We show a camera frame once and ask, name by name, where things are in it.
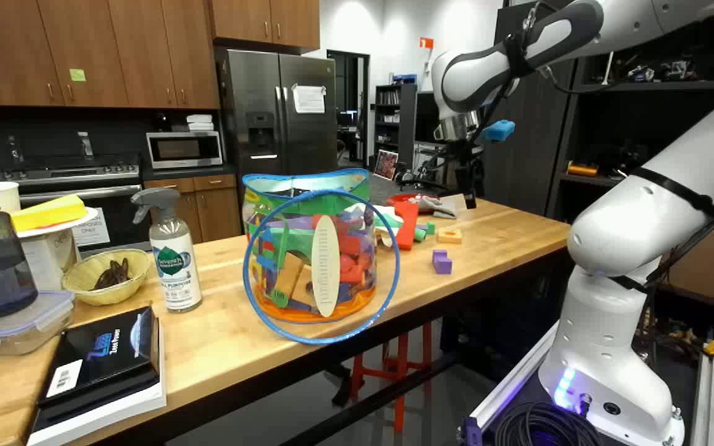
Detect white spray bottle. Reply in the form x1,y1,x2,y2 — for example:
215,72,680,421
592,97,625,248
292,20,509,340
128,186,205,315

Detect brown wooden wall cabinets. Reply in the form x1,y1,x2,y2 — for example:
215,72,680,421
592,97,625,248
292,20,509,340
0,0,321,110

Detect white paper on refrigerator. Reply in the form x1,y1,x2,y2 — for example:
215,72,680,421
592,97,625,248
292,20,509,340
290,84,330,115

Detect blue wrist camera box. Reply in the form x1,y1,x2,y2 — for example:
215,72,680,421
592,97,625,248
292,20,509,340
478,115,517,146

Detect yellow sponge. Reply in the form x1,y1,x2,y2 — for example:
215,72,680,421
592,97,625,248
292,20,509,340
9,192,90,238

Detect black oven range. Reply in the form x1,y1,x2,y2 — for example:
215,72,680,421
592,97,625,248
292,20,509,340
8,160,148,242

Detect purple notched foam block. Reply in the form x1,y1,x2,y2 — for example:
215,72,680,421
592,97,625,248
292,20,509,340
429,248,456,278

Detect black storage shelf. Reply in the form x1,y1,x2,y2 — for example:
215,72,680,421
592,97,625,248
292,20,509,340
543,11,714,242

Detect red metal stool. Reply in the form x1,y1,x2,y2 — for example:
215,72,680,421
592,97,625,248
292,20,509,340
345,320,439,441

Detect orange block with round hole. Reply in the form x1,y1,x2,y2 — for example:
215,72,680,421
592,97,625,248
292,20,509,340
433,226,465,244

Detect black flat box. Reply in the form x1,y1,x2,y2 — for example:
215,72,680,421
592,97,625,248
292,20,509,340
25,304,168,446

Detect red foam block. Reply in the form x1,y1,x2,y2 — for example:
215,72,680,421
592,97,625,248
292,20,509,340
387,192,422,253

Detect silver microwave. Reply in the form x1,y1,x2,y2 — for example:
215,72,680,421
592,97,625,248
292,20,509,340
143,129,227,174

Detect clear plastic lidded container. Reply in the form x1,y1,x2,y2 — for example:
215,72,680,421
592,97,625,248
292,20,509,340
0,286,76,359

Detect white paper on oven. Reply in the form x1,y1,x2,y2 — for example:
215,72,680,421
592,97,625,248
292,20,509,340
68,206,112,250

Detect clear toy bag with blocks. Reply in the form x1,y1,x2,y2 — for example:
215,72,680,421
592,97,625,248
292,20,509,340
241,166,404,346

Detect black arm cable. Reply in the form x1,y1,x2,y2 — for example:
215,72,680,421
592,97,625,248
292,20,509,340
613,162,714,298

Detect brown wooden base cabinets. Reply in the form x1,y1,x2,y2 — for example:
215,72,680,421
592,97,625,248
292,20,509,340
143,171,246,244

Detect grey cloth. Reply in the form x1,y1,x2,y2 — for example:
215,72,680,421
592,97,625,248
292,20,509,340
423,196,468,221

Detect black table frame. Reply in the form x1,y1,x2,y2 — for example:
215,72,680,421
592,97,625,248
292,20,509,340
93,244,575,446

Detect stainless steel refrigerator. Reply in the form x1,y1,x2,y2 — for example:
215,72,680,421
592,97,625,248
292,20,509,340
215,44,341,180

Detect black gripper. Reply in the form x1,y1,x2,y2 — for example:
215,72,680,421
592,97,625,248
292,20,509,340
449,136,490,210

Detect yellow-green bowl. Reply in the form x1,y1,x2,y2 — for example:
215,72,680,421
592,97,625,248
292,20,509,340
59,244,159,309

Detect coiled black cables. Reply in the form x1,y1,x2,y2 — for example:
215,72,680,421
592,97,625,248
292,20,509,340
492,399,604,446

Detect white plate stand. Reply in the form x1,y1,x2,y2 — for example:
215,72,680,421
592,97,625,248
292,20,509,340
13,206,104,295

